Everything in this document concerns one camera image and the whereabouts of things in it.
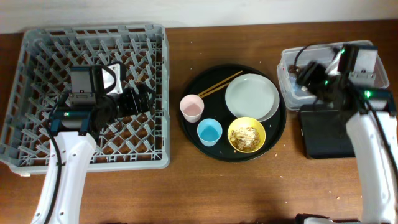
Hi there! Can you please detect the round black serving tray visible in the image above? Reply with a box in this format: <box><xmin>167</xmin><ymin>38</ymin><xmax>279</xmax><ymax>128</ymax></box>
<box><xmin>179</xmin><ymin>64</ymin><xmax>287</xmax><ymax>162</ymax></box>

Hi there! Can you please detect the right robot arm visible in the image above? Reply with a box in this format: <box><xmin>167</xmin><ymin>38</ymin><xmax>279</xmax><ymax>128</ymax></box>
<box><xmin>289</xmin><ymin>44</ymin><xmax>397</xmax><ymax>223</ymax></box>

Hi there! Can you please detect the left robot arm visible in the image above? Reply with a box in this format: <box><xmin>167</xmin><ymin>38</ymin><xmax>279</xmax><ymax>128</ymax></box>
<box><xmin>32</xmin><ymin>62</ymin><xmax>155</xmax><ymax>223</ymax></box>

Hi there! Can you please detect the wooden chopstick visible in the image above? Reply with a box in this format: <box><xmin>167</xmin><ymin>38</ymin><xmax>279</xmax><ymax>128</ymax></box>
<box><xmin>198</xmin><ymin>70</ymin><xmax>243</xmax><ymax>96</ymax></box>
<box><xmin>199</xmin><ymin>82</ymin><xmax>231</xmax><ymax>98</ymax></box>

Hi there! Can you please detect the black rectangular waste tray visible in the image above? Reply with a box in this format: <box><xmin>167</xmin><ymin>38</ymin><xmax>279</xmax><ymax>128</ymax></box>
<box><xmin>298</xmin><ymin>104</ymin><xmax>355</xmax><ymax>159</ymax></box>

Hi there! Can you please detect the pink plastic cup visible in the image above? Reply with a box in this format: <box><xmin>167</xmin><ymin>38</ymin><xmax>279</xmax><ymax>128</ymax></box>
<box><xmin>180</xmin><ymin>95</ymin><xmax>205</xmax><ymax>123</ymax></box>

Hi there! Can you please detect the food scraps pile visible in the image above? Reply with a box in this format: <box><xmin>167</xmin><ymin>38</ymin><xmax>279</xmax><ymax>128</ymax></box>
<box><xmin>229</xmin><ymin>127</ymin><xmax>260</xmax><ymax>152</ymax></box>

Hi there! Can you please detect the upper wooden chopstick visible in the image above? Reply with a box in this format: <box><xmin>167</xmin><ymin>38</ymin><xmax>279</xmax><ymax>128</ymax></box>
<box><xmin>198</xmin><ymin>70</ymin><xmax>243</xmax><ymax>96</ymax></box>

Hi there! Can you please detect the clear plastic waste bin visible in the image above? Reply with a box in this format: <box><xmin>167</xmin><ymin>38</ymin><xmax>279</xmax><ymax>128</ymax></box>
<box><xmin>277</xmin><ymin>42</ymin><xmax>389</xmax><ymax>111</ymax></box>

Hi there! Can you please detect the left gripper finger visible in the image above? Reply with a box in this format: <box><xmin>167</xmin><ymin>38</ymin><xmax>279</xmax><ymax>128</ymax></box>
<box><xmin>141</xmin><ymin>93</ymin><xmax>155</xmax><ymax>113</ymax></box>
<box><xmin>136</xmin><ymin>83</ymin><xmax>155</xmax><ymax>97</ymax></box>

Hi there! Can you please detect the lower wooden chopstick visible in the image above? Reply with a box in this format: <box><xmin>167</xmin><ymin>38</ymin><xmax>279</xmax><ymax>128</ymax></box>
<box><xmin>199</xmin><ymin>82</ymin><xmax>231</xmax><ymax>98</ymax></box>

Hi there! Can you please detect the yellow bowl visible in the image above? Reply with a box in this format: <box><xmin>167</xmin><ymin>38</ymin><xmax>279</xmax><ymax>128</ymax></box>
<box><xmin>227</xmin><ymin>117</ymin><xmax>266</xmax><ymax>154</ymax></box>

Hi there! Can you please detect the grey round plate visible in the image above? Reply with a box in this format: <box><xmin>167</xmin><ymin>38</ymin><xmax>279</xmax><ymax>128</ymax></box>
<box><xmin>225</xmin><ymin>73</ymin><xmax>280</xmax><ymax>122</ymax></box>

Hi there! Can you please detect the grey plastic dishwasher rack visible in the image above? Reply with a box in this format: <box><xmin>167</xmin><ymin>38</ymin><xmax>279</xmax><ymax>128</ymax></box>
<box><xmin>1</xmin><ymin>24</ymin><xmax>171</xmax><ymax>176</ymax></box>

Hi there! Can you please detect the light blue plastic cup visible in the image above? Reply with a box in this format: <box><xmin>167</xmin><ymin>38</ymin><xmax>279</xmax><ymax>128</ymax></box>
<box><xmin>197</xmin><ymin>118</ymin><xmax>223</xmax><ymax>147</ymax></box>

